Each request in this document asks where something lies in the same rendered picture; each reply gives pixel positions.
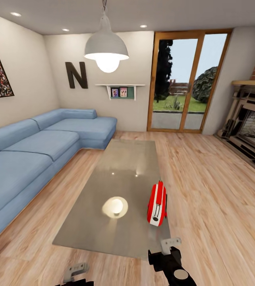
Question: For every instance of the radio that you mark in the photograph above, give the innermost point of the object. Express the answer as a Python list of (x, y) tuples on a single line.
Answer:
[(157, 205)]

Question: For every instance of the wood fireplace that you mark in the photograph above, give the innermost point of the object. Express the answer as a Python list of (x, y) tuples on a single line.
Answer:
[(238, 133)]

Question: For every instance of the door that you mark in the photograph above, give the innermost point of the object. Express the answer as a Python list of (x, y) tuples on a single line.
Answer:
[(185, 69)]

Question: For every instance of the decorative sign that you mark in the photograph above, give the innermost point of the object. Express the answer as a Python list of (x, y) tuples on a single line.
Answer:
[(71, 71)]

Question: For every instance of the coffee table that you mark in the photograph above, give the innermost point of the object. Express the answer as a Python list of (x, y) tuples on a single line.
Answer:
[(110, 214)]

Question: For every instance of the sofa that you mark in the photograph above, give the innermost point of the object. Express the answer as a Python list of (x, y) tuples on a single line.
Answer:
[(33, 151)]

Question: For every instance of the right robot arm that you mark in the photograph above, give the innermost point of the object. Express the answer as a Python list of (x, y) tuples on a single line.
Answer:
[(168, 261)]

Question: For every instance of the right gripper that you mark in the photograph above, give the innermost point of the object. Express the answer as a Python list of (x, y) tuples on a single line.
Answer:
[(160, 261)]

